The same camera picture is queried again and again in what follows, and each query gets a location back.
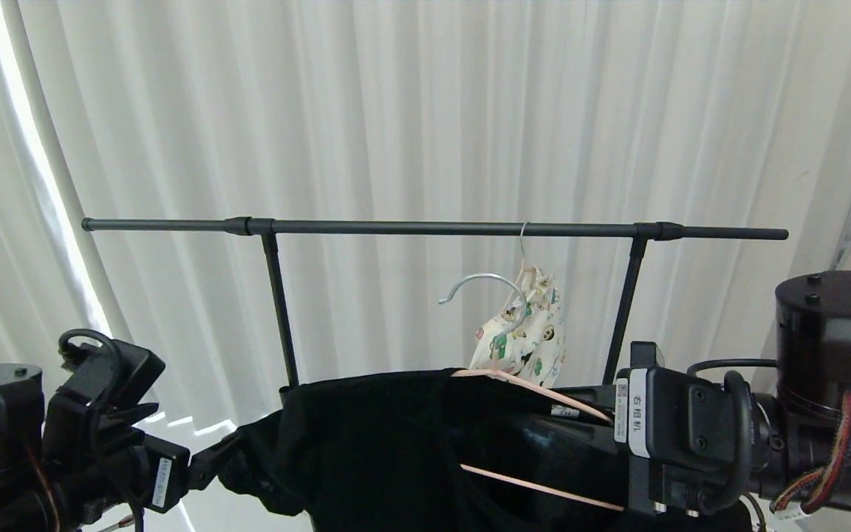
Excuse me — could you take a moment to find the black clothes rack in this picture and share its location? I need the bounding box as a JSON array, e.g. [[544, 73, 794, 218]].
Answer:
[[82, 216, 790, 403]]

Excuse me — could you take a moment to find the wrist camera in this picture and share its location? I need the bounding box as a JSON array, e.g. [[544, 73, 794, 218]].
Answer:
[[612, 341, 756, 516], [41, 338, 168, 474]]

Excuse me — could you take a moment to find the cream printed garment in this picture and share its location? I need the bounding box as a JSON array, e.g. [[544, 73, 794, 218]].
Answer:
[[468, 265, 567, 390]]

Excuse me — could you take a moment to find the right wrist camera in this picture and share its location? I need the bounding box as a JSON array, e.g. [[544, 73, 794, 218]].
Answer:
[[612, 341, 756, 516]]

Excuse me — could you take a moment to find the black garment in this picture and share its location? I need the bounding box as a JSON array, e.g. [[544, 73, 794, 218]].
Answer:
[[216, 367, 757, 532]]

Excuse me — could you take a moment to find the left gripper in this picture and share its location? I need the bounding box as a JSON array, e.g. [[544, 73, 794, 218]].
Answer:
[[47, 432, 243, 519]]

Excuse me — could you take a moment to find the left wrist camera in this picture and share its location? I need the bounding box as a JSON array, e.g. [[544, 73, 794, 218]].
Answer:
[[41, 338, 168, 474]]

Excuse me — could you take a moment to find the white curtain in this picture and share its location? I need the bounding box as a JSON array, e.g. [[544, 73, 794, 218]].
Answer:
[[0, 0, 851, 437]]

